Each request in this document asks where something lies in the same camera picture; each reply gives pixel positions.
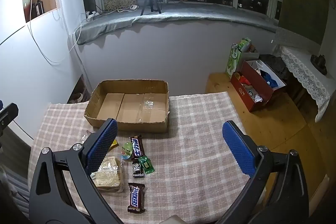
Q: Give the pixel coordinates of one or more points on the dark cloth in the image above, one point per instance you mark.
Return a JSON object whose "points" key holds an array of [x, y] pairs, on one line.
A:
{"points": [[274, 64]]}

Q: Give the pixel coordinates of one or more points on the dark figurine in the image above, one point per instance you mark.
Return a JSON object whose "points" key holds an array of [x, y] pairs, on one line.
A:
{"points": [[319, 62]]}

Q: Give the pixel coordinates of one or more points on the blue cloth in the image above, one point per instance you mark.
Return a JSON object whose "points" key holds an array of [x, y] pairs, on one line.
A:
{"points": [[269, 78]]}

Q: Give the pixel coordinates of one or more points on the dark bottles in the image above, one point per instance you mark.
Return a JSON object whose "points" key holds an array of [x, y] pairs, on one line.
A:
{"points": [[38, 7]]}

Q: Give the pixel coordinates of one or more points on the grey windowsill blanket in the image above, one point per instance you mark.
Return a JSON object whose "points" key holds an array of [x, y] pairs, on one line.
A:
{"points": [[183, 12]]}

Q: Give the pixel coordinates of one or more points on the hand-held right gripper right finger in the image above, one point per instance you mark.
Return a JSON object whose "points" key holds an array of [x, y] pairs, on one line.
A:
{"points": [[239, 151]]}

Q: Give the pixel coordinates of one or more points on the brown chocolate bar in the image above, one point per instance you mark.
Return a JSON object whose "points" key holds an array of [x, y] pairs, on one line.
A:
{"points": [[136, 197]]}

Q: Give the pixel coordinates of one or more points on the blue label chocolate bar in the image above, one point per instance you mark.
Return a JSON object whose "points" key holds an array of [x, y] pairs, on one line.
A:
{"points": [[137, 148]]}

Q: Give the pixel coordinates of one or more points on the yellow candy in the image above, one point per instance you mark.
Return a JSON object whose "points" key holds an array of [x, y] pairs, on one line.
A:
{"points": [[113, 144]]}

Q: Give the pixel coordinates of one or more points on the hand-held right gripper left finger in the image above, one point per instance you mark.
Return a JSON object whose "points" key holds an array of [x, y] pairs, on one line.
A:
{"points": [[103, 146]]}

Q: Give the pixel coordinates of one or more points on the green candy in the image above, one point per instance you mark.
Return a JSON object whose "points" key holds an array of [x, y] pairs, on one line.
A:
{"points": [[146, 165]]}

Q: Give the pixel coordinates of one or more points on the red cardboard box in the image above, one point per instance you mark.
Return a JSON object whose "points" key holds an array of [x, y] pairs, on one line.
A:
{"points": [[260, 102]]}

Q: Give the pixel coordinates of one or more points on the red vase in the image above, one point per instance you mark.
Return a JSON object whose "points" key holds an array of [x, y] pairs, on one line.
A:
{"points": [[27, 8]]}

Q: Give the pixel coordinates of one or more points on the striped cloth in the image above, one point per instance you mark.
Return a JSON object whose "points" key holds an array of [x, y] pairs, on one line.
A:
{"points": [[15, 192]]}

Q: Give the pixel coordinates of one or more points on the white power adapter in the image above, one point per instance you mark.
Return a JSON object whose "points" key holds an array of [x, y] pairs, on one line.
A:
{"points": [[134, 7]]}

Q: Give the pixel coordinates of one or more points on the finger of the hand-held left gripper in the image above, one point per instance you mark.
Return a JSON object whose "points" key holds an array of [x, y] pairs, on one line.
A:
{"points": [[9, 112]]}

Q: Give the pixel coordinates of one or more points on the green paper bag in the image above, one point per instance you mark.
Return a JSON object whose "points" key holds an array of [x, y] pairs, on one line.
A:
{"points": [[232, 61]]}

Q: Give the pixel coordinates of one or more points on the dark candy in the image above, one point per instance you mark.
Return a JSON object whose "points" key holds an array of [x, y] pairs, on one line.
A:
{"points": [[137, 169]]}

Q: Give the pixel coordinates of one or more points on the white power strip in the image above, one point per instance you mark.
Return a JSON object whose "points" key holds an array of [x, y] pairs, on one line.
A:
{"points": [[93, 15]]}

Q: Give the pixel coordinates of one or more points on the white lace cloth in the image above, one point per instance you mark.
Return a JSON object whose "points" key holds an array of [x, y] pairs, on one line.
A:
{"points": [[302, 71]]}

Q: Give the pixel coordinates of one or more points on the cracker packet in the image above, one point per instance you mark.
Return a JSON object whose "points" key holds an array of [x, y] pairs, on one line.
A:
{"points": [[110, 174]]}

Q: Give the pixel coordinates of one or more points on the green jelly cup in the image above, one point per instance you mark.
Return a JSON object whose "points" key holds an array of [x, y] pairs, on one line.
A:
{"points": [[127, 149]]}

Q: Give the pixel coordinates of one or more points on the pink plaid tablecloth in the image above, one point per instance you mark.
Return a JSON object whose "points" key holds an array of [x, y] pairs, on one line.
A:
{"points": [[189, 161]]}

